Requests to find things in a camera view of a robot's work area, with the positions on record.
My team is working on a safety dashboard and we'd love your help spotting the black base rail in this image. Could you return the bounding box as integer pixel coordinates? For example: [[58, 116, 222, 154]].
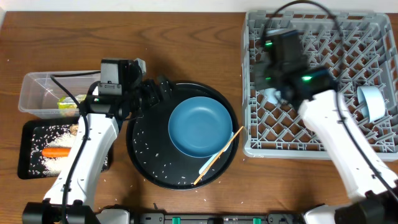
[[96, 203, 312, 224]]

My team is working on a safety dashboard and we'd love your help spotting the dark blue plate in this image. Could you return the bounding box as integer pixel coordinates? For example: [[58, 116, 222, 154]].
[[168, 96, 233, 158]]

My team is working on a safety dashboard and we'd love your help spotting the white rice pile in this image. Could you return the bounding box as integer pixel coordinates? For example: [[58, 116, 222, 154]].
[[29, 124, 109, 177]]

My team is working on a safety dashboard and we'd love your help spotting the light blue bowl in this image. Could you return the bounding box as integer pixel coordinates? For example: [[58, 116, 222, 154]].
[[357, 86, 386, 123]]

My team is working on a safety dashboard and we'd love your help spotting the black rectangular tray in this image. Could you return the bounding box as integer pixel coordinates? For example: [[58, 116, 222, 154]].
[[17, 116, 114, 180]]

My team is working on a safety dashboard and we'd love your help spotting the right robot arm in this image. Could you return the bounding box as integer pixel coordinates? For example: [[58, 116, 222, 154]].
[[256, 29, 397, 224]]

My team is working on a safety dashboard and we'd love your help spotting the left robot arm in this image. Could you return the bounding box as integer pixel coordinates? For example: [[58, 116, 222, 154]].
[[22, 58, 171, 223]]

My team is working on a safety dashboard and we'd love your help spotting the yellow green snack wrapper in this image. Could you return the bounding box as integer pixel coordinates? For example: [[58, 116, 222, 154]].
[[57, 96, 79, 116]]

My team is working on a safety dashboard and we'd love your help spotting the clear plastic bin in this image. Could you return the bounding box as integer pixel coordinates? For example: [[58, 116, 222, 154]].
[[18, 71, 100, 119]]

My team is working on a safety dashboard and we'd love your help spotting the grey dishwasher rack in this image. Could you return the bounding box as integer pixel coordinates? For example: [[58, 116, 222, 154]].
[[241, 11, 397, 161]]

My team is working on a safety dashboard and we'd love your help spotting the wooden chopstick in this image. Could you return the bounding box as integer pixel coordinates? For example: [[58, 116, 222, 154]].
[[193, 126, 246, 185]]

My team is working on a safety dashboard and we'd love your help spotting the orange carrot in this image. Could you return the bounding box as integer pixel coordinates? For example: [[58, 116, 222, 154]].
[[42, 147, 71, 158]]

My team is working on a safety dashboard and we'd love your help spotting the round black serving tray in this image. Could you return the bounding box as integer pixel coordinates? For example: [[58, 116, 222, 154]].
[[126, 83, 239, 190]]

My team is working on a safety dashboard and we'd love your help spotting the light blue cup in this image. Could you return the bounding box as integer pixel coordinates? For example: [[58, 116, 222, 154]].
[[264, 88, 280, 105]]

